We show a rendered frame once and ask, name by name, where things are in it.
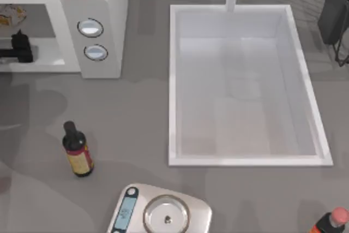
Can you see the round microwave knob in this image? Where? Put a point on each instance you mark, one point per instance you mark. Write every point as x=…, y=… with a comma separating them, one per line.
x=90, y=27
x=95, y=52

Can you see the black stand with thin legs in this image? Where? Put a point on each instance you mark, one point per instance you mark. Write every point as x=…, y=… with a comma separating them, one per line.
x=334, y=12

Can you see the silver kitchen scale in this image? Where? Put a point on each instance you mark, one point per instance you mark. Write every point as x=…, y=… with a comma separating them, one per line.
x=174, y=211

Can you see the dark bottle with yellow label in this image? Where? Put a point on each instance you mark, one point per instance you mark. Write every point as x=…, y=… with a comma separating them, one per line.
x=79, y=151

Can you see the white sink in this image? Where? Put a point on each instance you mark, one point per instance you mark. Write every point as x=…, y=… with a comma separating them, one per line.
x=245, y=85

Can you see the dark bottle with pink cap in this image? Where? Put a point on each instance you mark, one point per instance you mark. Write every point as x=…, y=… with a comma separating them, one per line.
x=331, y=223

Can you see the pale microwave oven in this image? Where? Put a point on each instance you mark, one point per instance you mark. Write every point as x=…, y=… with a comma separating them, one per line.
x=114, y=25

